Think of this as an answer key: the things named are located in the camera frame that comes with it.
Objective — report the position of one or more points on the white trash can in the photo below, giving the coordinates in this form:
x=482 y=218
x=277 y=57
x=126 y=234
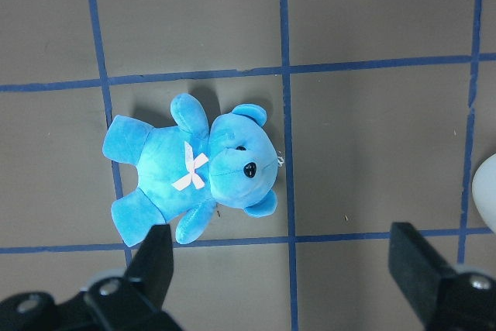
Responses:
x=483 y=191

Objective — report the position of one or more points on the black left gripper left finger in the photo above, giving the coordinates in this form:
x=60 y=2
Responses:
x=134 y=301

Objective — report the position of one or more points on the blue teddy bear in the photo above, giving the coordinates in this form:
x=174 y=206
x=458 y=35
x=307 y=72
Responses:
x=186 y=170

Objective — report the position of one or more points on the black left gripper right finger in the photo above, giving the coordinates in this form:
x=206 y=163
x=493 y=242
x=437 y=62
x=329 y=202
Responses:
x=442 y=296

